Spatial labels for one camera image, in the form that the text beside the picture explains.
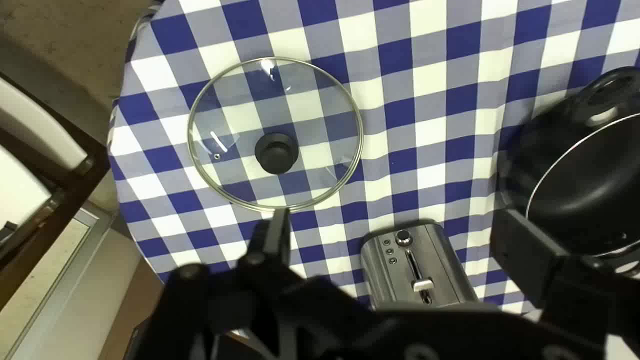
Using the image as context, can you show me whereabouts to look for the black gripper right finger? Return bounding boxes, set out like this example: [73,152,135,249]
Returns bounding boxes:
[490,209,640,342]

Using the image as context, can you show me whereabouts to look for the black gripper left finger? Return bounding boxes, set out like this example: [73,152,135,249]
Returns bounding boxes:
[135,207,316,360]

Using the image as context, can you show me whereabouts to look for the silver metal toaster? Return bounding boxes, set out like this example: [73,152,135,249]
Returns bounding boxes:
[358,223,479,312]

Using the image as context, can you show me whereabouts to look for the black pot with silver rim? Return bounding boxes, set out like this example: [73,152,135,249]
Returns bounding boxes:
[495,67,640,277]

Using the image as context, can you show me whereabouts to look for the glass lid with black knob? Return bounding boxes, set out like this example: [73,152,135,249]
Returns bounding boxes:
[186,57,365,211]

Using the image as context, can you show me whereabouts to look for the blue white checkered tablecloth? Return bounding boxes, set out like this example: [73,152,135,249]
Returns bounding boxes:
[105,0,640,316]

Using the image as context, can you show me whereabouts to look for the grey metal panel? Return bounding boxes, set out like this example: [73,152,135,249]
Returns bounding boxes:
[0,205,147,360]

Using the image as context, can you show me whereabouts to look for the dark wooden furniture frame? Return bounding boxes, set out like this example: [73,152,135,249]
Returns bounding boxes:
[0,71,111,311]

